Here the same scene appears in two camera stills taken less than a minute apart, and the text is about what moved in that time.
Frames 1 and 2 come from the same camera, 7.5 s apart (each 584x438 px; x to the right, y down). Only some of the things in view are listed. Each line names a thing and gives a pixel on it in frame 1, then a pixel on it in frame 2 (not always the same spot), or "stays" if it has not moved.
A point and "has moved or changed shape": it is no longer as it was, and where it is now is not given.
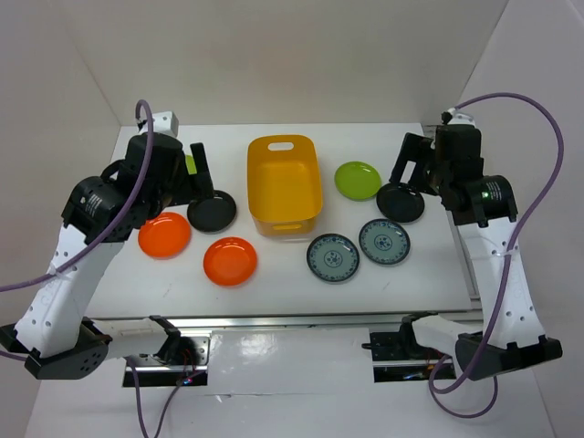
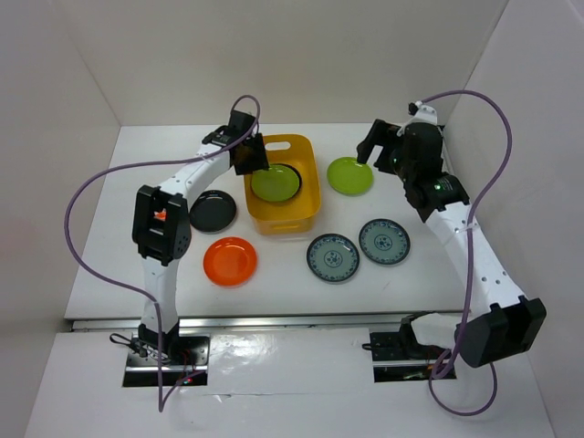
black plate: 212,214 stays
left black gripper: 202,185 -> 259,161
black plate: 399,203 -> 300,182
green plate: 191,165 -> 278,182
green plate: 358,181 has moved or changed shape
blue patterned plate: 384,242 stays
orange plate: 230,261 stays
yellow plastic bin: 284,184 stays
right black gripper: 415,148 -> 381,133
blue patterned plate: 333,257 stays
